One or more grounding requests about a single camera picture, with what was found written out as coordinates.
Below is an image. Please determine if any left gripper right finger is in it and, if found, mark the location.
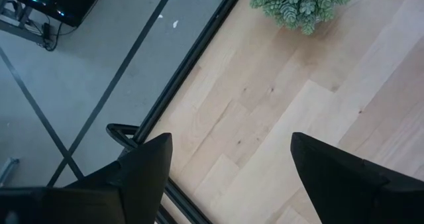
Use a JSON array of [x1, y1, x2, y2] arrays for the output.
[[290, 133, 424, 224]]

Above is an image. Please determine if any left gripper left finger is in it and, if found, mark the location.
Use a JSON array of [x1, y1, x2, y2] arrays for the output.
[[66, 133, 174, 224]]

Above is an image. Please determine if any grey metal foot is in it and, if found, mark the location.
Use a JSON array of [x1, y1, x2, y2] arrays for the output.
[[0, 156, 20, 185]]

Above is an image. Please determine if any green plant in white pot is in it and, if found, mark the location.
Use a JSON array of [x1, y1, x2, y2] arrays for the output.
[[249, 0, 352, 36]]

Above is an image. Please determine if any black device with blue lights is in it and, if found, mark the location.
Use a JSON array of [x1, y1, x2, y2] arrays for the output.
[[11, 0, 104, 28]]

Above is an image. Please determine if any grey metal stand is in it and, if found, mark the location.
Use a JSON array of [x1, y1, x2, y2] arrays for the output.
[[0, 0, 46, 48]]

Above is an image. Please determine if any black aluminium table frame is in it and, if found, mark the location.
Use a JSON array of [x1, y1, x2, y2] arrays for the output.
[[105, 0, 249, 224]]

